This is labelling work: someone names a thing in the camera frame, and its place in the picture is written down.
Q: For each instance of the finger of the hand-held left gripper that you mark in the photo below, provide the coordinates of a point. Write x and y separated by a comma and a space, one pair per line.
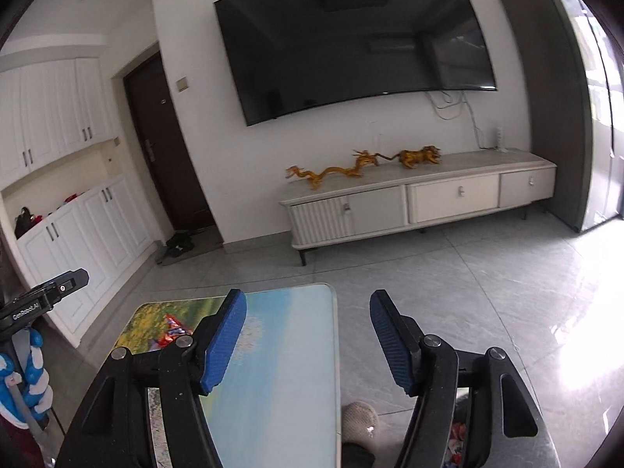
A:
68, 282

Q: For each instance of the golden tiger figurine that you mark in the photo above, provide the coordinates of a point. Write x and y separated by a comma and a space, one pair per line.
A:
414, 157

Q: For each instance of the beige wall switch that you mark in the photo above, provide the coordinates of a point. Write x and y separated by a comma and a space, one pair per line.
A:
182, 84

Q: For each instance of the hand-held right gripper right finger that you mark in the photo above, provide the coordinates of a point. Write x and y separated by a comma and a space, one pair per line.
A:
390, 346

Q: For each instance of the grey fuzzy slipper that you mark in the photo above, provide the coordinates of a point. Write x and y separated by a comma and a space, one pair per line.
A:
360, 419

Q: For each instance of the black bag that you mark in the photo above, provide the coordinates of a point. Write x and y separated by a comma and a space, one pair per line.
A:
27, 224

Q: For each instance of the red blue snack wrapper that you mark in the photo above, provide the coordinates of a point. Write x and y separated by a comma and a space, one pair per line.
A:
173, 334

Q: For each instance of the dark brown door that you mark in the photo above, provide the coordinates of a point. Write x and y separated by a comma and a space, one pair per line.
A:
165, 146

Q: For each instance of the dark shoes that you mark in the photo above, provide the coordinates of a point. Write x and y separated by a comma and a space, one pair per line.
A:
178, 244

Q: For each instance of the black wall television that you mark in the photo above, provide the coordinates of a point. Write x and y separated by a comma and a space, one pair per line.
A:
356, 44

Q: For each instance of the grey tall panel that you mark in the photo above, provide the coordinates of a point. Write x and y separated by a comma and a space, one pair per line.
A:
546, 107

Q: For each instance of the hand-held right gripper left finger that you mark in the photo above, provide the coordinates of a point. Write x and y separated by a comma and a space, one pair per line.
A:
222, 346

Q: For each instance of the person's left forearm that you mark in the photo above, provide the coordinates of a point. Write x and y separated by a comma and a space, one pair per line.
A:
14, 448

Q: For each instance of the landscape print coffee table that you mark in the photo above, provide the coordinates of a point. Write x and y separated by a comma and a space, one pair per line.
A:
282, 375

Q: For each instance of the white base cabinets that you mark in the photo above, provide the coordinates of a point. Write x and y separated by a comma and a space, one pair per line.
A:
92, 234

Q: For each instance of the white wall cabinets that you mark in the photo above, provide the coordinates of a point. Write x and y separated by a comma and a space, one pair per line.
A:
48, 112

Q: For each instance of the glass balcony door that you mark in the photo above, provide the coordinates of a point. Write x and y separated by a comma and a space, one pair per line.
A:
602, 107

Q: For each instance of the golden dragon figurine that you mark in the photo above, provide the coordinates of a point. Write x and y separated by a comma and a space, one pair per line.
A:
331, 173

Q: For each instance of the waste bin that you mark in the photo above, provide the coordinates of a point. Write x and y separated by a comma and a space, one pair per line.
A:
460, 438

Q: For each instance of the white television cabinet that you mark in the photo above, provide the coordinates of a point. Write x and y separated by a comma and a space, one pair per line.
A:
453, 197

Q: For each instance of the white power strip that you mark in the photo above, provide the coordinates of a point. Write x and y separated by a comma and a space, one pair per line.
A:
498, 139

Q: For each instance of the person's left hand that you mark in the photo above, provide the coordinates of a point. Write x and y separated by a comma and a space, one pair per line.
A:
36, 375

